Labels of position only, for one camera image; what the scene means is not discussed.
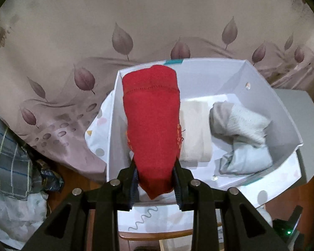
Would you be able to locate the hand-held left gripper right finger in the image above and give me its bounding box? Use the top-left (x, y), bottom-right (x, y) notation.
top-left (172, 159), bottom-right (288, 251)

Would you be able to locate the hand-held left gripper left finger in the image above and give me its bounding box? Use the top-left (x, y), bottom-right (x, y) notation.
top-left (25, 159), bottom-right (140, 251)

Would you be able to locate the cream underwear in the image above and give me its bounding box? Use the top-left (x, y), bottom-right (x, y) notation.
top-left (178, 101), bottom-right (214, 163)

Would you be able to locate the red underwear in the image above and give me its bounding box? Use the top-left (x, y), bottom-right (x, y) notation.
top-left (122, 64), bottom-right (185, 200)

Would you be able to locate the white textured underwear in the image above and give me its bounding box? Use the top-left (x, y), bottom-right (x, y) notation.
top-left (209, 102), bottom-right (273, 148)

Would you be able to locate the white shoe box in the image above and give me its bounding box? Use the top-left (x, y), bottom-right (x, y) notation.
top-left (105, 58), bottom-right (304, 204)

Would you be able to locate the wooden nightstand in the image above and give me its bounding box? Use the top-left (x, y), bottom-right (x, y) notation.
top-left (119, 222), bottom-right (223, 251)

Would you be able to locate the blue packet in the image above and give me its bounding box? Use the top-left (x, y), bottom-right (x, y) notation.
top-left (33, 159), bottom-right (64, 192)

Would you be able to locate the white plastic bag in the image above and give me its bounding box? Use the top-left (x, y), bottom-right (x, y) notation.
top-left (0, 188), bottom-right (49, 249)

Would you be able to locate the grey box lid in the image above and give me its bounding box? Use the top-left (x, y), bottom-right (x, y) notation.
top-left (273, 88), bottom-right (314, 183)

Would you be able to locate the plaid cloth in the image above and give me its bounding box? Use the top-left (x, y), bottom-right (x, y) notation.
top-left (0, 108), bottom-right (42, 200)

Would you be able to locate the leaf print bedsheet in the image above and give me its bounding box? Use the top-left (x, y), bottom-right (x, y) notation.
top-left (0, 0), bottom-right (314, 182)

